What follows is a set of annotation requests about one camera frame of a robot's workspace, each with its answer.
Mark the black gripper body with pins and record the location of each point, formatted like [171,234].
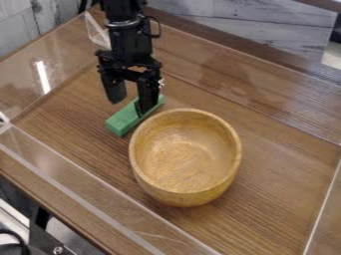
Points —
[130,56]

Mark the brown wooden bowl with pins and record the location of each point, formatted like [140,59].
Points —
[184,154]

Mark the black table leg frame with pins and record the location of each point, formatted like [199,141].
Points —
[41,242]

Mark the clear acrylic tray walls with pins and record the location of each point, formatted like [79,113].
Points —
[281,100]

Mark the green rectangular block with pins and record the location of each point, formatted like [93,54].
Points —
[126,118]

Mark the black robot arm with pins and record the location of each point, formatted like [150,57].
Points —
[126,11]

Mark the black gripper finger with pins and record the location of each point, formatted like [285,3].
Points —
[114,84]
[148,92]

